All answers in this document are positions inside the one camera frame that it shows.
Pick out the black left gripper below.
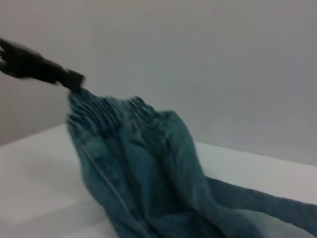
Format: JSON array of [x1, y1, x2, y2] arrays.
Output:
[[0, 37, 87, 93]]

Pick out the blue denim shorts with print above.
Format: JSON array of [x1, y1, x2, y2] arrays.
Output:
[[65, 88, 317, 238]]

